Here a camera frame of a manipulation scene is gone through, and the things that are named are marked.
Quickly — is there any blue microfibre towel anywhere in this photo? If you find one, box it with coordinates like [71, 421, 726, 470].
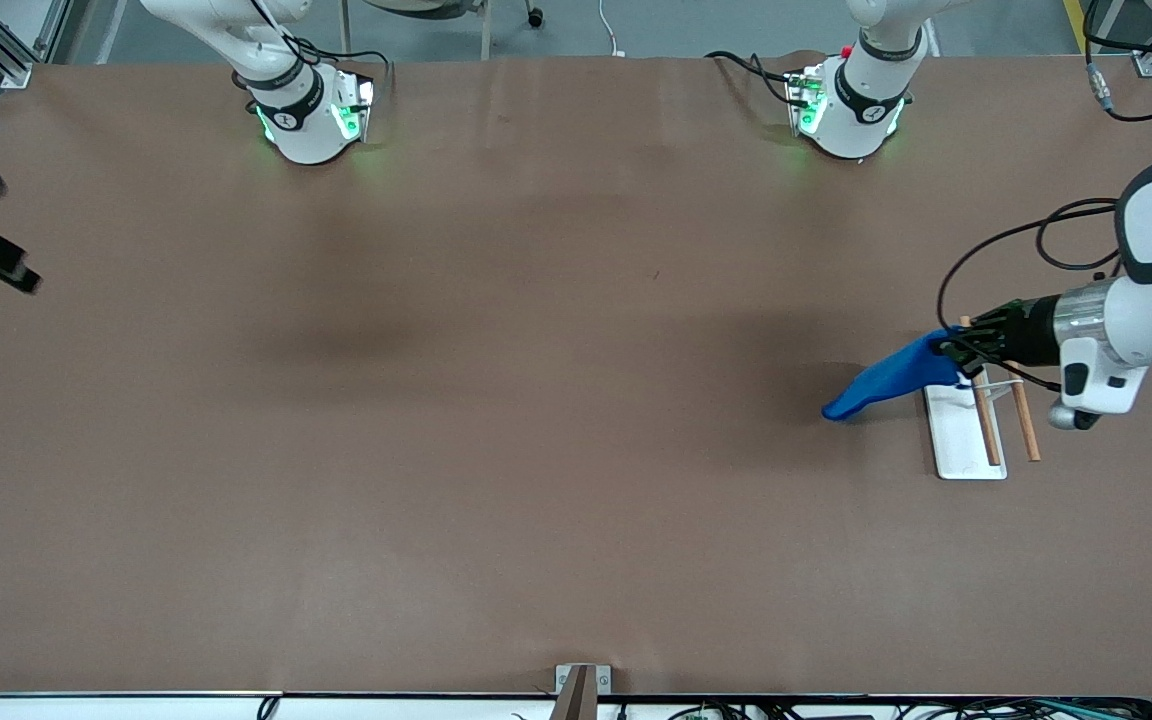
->
[821, 327, 974, 423]

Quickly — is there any wooden towel rack rod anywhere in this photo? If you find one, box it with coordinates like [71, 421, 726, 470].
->
[959, 315, 1003, 467]
[1008, 378, 1042, 463]

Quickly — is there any brown table cover sheet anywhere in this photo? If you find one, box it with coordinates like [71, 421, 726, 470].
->
[0, 54, 1152, 698]

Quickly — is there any office chair base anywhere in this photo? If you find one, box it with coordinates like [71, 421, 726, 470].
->
[340, 0, 546, 61]

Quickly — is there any white towel rack base plate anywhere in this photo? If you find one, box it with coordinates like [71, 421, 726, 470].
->
[921, 380, 1008, 481]

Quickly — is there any black left arm base cable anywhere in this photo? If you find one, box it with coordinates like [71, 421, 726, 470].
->
[703, 50, 809, 107]

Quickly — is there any black arm base cable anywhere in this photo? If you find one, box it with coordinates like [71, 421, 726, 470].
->
[288, 38, 393, 103]
[703, 50, 809, 107]

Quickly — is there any tangled cable bundle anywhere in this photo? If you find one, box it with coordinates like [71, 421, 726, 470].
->
[511, 695, 1152, 720]

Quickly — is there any black right arm base cable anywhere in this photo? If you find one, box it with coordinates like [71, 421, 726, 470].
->
[288, 38, 393, 103]

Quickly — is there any white floor cable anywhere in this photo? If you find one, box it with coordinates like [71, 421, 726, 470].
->
[597, 0, 628, 58]

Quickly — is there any grey metal mounting bracket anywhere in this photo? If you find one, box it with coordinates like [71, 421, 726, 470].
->
[555, 664, 612, 695]

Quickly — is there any brown camera mount post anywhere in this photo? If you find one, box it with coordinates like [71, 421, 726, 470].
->
[548, 665, 597, 720]

